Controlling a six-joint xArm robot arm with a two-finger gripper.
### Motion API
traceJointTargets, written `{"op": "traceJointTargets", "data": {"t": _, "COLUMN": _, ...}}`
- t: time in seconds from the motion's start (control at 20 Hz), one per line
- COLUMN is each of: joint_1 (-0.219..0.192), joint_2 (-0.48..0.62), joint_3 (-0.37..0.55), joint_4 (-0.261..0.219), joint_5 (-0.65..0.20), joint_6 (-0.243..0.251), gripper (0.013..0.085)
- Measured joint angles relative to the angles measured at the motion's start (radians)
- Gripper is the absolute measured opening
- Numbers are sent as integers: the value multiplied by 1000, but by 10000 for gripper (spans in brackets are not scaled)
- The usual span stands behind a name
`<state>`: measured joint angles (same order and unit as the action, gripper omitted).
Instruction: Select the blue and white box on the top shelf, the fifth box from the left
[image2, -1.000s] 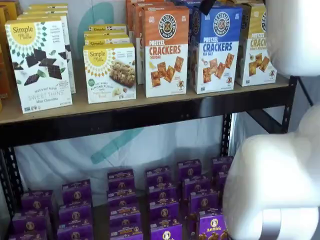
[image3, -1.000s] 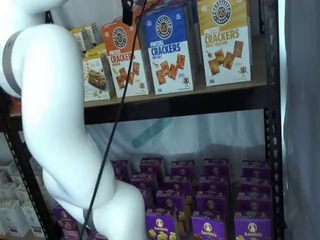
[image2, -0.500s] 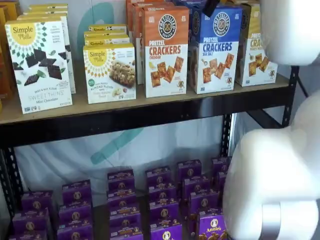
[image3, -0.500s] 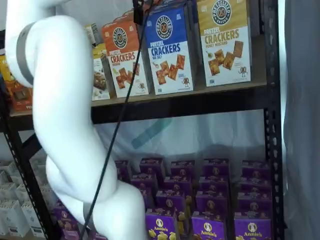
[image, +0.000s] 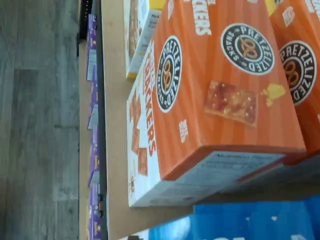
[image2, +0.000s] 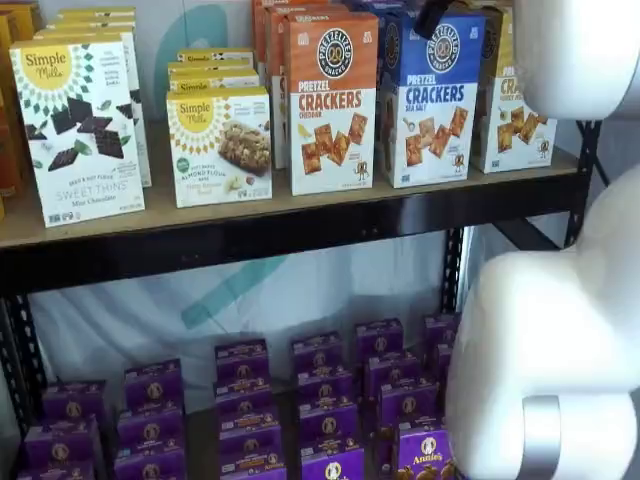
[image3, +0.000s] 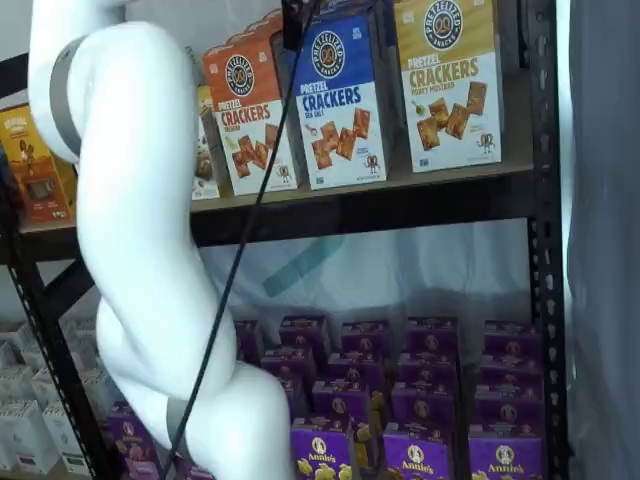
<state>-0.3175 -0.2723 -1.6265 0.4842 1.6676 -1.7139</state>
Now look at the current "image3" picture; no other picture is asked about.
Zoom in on purple Annie's snack box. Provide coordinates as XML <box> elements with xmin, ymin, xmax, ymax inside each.
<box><xmin>397</xmin><ymin>349</ymin><xmax>459</xmax><ymax>389</ymax></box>
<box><xmin>468</xmin><ymin>432</ymin><xmax>544</xmax><ymax>480</ymax></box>
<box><xmin>290</xmin><ymin>419</ymin><xmax>354</xmax><ymax>480</ymax></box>
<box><xmin>341</xmin><ymin>319</ymin><xmax>390</xmax><ymax>359</ymax></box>
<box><xmin>390</xmin><ymin>382</ymin><xmax>457</xmax><ymax>431</ymax></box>
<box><xmin>479</xmin><ymin>352</ymin><xmax>544</xmax><ymax>394</ymax></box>
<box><xmin>233</xmin><ymin>319</ymin><xmax>264</xmax><ymax>364</ymax></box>
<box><xmin>327</xmin><ymin>352</ymin><xmax>384</xmax><ymax>386</ymax></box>
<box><xmin>278</xmin><ymin>314</ymin><xmax>331</xmax><ymax>352</ymax></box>
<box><xmin>107</xmin><ymin>399</ymin><xmax>169</xmax><ymax>480</ymax></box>
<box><xmin>259</xmin><ymin>347</ymin><xmax>317</xmax><ymax>382</ymax></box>
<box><xmin>483</xmin><ymin>319</ymin><xmax>541</xmax><ymax>359</ymax></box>
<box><xmin>473</xmin><ymin>384</ymin><xmax>545</xmax><ymax>441</ymax></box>
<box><xmin>405</xmin><ymin>315</ymin><xmax>459</xmax><ymax>356</ymax></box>
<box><xmin>382</xmin><ymin>427</ymin><xmax>454</xmax><ymax>480</ymax></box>
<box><xmin>311</xmin><ymin>379</ymin><xmax>371</xmax><ymax>426</ymax></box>

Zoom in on almond flour bars box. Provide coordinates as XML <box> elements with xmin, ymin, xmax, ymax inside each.
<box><xmin>192</xmin><ymin>82</ymin><xmax>221</xmax><ymax>200</ymax></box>

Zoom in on yellow honey mustard crackers box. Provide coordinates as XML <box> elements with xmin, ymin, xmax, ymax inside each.
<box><xmin>394</xmin><ymin>0</ymin><xmax>503</xmax><ymax>175</ymax></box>

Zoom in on white sheet teal logo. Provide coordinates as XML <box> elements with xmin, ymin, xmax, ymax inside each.
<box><xmin>44</xmin><ymin>217</ymin><xmax>531</xmax><ymax>361</ymax></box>

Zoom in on orange cheddar crackers box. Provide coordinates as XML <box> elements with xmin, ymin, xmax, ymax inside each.
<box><xmin>219</xmin><ymin>24</ymin><xmax>287</xmax><ymax>51</ymax></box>
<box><xmin>202</xmin><ymin>37</ymin><xmax>300</xmax><ymax>197</ymax></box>

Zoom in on wooden shelf board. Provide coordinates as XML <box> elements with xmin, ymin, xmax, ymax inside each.
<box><xmin>19</xmin><ymin>159</ymin><xmax>534</xmax><ymax>236</ymax></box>

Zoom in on white carton box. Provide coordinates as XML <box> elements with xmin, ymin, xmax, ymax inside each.
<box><xmin>0</xmin><ymin>364</ymin><xmax>36</xmax><ymax>404</ymax></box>
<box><xmin>42</xmin><ymin>399</ymin><xmax>89</xmax><ymax>474</ymax></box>
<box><xmin>0</xmin><ymin>399</ymin><xmax>49</xmax><ymax>474</ymax></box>

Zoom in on black metal shelving rack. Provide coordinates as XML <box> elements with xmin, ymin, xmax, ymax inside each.
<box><xmin>0</xmin><ymin>0</ymin><xmax>574</xmax><ymax>480</ymax></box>

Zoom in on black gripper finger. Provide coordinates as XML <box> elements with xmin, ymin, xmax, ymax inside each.
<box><xmin>281</xmin><ymin>0</ymin><xmax>315</xmax><ymax>50</ymax></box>

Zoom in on white fabric curtain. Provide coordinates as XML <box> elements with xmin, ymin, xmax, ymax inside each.
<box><xmin>554</xmin><ymin>0</ymin><xmax>640</xmax><ymax>480</ymax></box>

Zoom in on orange snack box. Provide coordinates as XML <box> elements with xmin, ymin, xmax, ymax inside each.
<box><xmin>0</xmin><ymin>104</ymin><xmax>79</xmax><ymax>224</ymax></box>

